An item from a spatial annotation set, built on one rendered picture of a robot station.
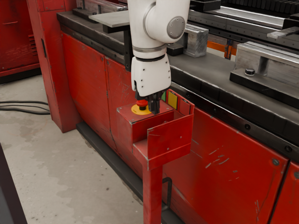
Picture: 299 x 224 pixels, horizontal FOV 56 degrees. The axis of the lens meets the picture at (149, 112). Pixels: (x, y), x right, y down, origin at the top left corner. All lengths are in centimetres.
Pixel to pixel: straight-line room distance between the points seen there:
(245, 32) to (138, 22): 67
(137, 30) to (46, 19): 130
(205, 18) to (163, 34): 79
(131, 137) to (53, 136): 141
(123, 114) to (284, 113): 45
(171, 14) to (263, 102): 36
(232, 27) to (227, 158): 59
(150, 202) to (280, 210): 44
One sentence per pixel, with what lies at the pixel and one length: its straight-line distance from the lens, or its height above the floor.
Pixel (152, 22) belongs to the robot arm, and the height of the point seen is 110.
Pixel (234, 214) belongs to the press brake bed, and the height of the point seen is 46.
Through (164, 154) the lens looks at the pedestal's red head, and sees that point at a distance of 84.
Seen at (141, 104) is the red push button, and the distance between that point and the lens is 87.
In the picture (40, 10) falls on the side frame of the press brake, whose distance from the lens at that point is 190.
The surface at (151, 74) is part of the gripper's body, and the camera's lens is 71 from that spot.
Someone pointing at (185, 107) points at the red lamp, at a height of 82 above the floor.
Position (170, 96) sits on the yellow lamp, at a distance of 90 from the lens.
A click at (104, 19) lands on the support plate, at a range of 109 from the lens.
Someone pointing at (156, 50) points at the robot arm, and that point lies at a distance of 68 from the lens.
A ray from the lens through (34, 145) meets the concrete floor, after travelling 219.
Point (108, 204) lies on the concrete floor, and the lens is 165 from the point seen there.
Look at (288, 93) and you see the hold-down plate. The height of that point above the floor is 91.
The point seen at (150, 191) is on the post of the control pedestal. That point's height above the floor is 48.
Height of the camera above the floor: 123
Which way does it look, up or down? 31 degrees down
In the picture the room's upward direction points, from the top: straight up
